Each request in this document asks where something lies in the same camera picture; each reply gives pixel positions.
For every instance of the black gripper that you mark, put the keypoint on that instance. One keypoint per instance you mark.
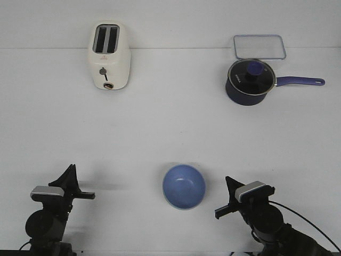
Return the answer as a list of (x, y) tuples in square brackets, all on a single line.
[(249, 202), (57, 203)]

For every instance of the blue bowl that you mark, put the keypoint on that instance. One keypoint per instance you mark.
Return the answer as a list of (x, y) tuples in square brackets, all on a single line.
[(184, 187)]

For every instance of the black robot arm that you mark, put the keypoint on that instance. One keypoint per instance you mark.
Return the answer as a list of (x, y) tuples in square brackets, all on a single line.
[(46, 227), (266, 221)]

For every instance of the dark blue saucepan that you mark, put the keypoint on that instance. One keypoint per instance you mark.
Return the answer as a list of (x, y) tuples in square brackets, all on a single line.
[(250, 100)]

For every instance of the glass pot lid blue knob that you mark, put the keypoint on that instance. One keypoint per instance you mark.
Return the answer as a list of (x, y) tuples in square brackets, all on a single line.
[(251, 77)]

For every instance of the white two-slot toaster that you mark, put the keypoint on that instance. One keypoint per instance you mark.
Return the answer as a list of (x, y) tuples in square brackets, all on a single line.
[(109, 55)]

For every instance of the clear rectangular container lid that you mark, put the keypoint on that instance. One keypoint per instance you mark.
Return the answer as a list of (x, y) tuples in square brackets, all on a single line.
[(264, 47)]

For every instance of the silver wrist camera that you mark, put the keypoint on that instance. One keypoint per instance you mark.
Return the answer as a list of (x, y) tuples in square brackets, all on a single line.
[(248, 189), (45, 193)]

